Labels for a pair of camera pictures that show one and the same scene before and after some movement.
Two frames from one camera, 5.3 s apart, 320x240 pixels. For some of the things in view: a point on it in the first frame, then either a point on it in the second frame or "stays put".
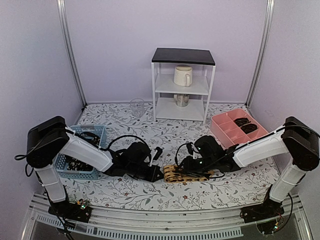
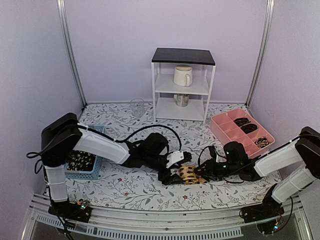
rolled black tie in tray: [248, 128] stays put
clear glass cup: [137, 106] stays put
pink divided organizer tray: [235, 127] stays put
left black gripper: [152, 178] → [170, 180]
